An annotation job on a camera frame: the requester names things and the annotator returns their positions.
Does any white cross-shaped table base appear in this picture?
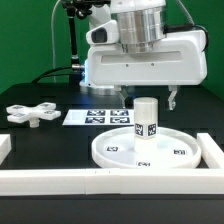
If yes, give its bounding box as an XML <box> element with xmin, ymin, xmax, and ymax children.
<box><xmin>6</xmin><ymin>102</ymin><xmax>61</xmax><ymax>128</ymax></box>

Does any white front fence bar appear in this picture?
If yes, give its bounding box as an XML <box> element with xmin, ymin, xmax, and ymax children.
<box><xmin>0</xmin><ymin>169</ymin><xmax>224</xmax><ymax>196</ymax></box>

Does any black camera stand pole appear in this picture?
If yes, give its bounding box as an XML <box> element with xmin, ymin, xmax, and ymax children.
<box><xmin>61</xmin><ymin>0</ymin><xmax>111</xmax><ymax>85</ymax></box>

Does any grey hanging cable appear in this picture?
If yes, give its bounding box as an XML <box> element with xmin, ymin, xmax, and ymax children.
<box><xmin>50</xmin><ymin>0</ymin><xmax>64</xmax><ymax>69</ymax></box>

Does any white round table top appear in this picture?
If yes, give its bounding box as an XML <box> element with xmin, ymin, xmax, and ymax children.
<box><xmin>91</xmin><ymin>126</ymin><xmax>201</xmax><ymax>169</ymax></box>

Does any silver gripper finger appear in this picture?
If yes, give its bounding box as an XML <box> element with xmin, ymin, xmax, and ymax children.
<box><xmin>168</xmin><ymin>85</ymin><xmax>179</xmax><ymax>110</ymax></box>
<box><xmin>115</xmin><ymin>86</ymin><xmax>133</xmax><ymax>109</ymax></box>

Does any white left fence block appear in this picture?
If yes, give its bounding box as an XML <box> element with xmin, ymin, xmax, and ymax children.
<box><xmin>0</xmin><ymin>134</ymin><xmax>11</xmax><ymax>165</ymax></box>

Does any white fence block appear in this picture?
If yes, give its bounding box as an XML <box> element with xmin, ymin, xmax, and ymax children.
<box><xmin>197</xmin><ymin>133</ymin><xmax>224</xmax><ymax>169</ymax></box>
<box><xmin>0</xmin><ymin>134</ymin><xmax>11</xmax><ymax>165</ymax></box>

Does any black cable on table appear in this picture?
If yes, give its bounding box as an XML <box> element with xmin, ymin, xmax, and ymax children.
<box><xmin>30</xmin><ymin>65</ymin><xmax>83</xmax><ymax>84</ymax></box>

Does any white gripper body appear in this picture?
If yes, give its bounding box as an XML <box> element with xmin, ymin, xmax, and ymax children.
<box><xmin>85</xmin><ymin>20</ymin><xmax>207</xmax><ymax>88</ymax></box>

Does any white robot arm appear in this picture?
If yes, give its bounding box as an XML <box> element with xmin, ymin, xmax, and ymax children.
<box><xmin>81</xmin><ymin>0</ymin><xmax>209</xmax><ymax>109</ymax></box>

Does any white right fence block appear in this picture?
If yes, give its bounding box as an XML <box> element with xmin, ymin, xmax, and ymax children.
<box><xmin>197</xmin><ymin>133</ymin><xmax>224</xmax><ymax>169</ymax></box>

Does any white marker sheet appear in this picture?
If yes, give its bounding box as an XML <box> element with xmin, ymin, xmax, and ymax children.
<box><xmin>63</xmin><ymin>109</ymin><xmax>134</xmax><ymax>126</ymax></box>

